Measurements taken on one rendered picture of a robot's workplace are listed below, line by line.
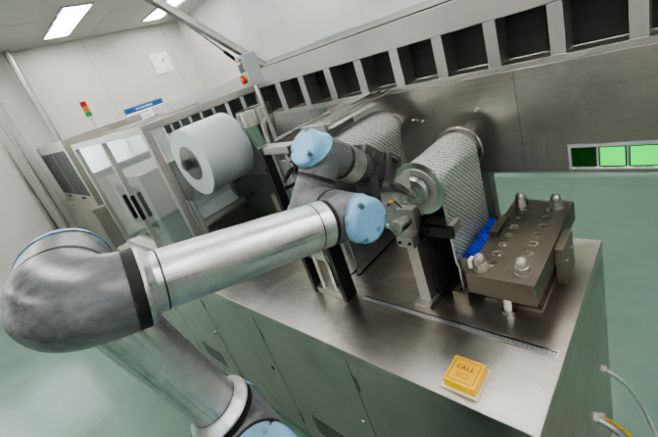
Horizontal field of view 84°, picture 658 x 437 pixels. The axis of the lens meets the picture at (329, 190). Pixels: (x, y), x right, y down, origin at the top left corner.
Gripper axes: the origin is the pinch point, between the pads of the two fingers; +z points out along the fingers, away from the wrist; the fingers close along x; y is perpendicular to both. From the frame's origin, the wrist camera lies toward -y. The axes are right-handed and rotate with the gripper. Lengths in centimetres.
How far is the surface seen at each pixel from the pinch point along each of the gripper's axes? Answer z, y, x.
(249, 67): -21, 36, 51
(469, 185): 20.7, 7.5, -6.9
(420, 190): 2.4, 2.0, -2.8
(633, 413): 124, -60, -37
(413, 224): 8.0, -6.2, 1.2
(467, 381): 6.2, -38.3, -18.1
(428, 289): 20.5, -22.7, 1.3
